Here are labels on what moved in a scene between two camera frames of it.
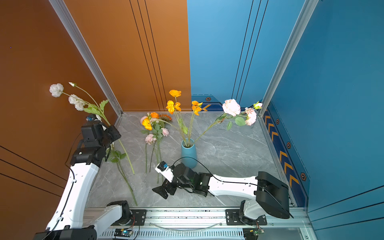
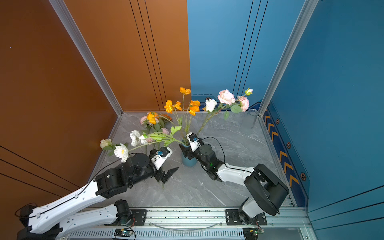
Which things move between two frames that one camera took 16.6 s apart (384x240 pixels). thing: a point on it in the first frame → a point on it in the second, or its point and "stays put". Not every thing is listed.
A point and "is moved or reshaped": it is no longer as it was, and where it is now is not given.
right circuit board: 252,233 stays put
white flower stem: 56,90 → 121,151
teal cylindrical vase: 188,153 stays put
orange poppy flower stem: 173,108 is moved or reshaped
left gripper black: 111,129 → 160,175
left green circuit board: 124,233 stays put
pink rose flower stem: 231,108 → 238,106
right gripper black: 162,191 → 187,152
